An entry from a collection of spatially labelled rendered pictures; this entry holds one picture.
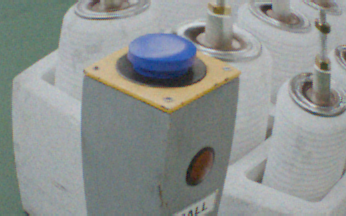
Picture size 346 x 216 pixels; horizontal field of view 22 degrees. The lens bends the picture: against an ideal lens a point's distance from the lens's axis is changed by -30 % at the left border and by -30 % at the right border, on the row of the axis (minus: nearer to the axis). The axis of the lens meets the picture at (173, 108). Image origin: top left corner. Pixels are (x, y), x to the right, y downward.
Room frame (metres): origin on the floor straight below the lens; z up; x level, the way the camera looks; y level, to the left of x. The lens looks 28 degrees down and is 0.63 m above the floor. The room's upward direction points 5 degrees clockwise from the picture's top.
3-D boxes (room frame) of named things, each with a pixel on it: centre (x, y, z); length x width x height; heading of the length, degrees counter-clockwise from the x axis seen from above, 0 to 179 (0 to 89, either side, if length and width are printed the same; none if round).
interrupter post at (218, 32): (0.81, -0.03, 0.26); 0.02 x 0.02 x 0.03
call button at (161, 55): (0.62, 0.01, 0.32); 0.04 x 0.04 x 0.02
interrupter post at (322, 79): (0.74, -0.13, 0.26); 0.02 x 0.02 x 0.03
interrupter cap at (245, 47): (0.81, -0.03, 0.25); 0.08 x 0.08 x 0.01
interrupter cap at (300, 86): (0.74, -0.13, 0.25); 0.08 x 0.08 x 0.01
